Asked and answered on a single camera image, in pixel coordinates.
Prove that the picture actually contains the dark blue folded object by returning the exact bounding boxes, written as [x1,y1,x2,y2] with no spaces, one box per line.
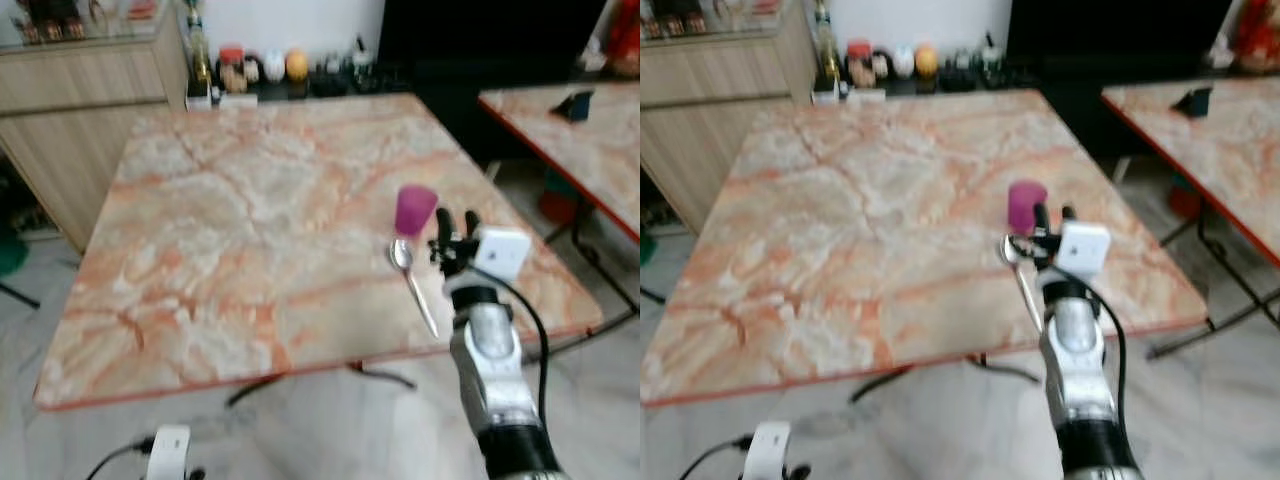
[553,90,597,124]
[1172,86,1215,119]

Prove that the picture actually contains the jar with red lid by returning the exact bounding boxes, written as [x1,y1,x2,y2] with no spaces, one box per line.
[217,45,250,96]
[845,40,878,91]

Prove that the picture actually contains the light wooden cabinet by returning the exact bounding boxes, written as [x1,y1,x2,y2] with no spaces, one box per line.
[640,10,819,237]
[0,12,193,253]

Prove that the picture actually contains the small marble table red edge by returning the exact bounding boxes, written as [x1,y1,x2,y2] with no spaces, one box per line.
[1100,76,1280,271]
[478,84,641,243]

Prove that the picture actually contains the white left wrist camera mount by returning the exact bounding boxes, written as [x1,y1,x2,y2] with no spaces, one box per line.
[745,421,794,480]
[146,425,193,480]

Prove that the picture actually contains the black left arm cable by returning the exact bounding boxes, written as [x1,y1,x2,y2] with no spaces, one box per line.
[84,438,153,480]
[680,434,753,480]

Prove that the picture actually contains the metal spoon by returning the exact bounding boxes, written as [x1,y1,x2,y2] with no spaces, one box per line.
[1001,236,1046,335]
[389,239,441,339]

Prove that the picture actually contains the tall oil bottle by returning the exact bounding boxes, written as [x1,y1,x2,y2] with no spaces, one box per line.
[188,0,214,87]
[812,0,840,83]

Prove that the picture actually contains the red plastic stool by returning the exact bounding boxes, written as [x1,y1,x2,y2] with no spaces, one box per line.
[538,172,581,227]
[1166,172,1203,221]

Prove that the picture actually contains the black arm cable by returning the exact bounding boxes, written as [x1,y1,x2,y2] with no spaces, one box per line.
[680,434,753,480]
[1085,272,1131,426]
[490,272,551,426]
[84,438,153,480]

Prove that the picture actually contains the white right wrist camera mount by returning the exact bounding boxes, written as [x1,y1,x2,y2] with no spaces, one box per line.
[472,227,533,285]
[1056,221,1112,282]

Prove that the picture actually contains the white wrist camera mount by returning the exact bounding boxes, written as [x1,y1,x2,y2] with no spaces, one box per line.
[745,421,794,480]
[146,425,193,480]
[1056,221,1112,282]
[472,227,533,285]

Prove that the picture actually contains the black television screen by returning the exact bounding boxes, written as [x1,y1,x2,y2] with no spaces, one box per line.
[380,0,613,69]
[1005,0,1237,63]

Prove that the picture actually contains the dark metal table leg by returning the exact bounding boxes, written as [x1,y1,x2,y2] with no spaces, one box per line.
[348,362,418,391]
[972,354,1039,385]
[850,366,916,404]
[226,374,293,408]

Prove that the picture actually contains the purple plastic cup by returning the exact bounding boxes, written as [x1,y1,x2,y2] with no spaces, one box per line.
[1007,180,1048,237]
[395,185,439,239]

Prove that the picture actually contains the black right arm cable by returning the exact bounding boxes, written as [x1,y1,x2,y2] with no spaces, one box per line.
[1085,272,1131,426]
[490,272,551,426]

